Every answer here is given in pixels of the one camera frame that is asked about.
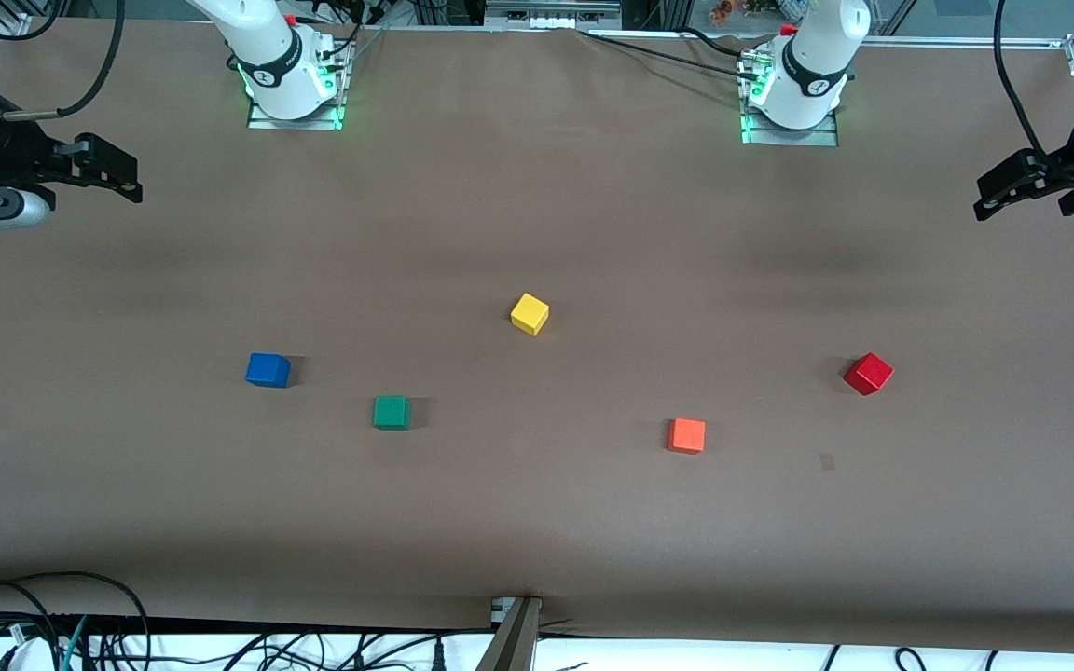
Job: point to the red wooden block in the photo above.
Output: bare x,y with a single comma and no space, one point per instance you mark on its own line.
868,374

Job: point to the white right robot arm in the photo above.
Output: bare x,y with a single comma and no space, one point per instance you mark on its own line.
267,56

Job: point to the green wooden block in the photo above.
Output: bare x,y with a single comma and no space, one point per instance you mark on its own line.
392,412

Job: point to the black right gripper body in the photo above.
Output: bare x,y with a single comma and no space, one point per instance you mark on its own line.
10,149

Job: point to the blue wooden block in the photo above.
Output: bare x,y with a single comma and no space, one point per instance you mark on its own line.
267,370

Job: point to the brown wooden beam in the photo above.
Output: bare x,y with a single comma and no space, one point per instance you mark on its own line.
511,643

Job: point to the brown paper table cover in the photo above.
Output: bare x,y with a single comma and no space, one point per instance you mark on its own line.
537,522

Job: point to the yellow wooden block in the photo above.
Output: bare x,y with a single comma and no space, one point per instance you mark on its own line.
530,314

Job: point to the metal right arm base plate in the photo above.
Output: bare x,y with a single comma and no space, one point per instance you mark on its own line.
332,116

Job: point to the small orange figure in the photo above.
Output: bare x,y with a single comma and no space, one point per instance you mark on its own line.
721,11

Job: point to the grey power strip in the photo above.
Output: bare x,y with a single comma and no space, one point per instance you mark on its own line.
551,14

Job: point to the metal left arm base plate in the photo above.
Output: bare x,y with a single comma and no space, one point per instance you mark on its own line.
826,137

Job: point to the orange wooden block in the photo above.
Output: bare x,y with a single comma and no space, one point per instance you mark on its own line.
686,435

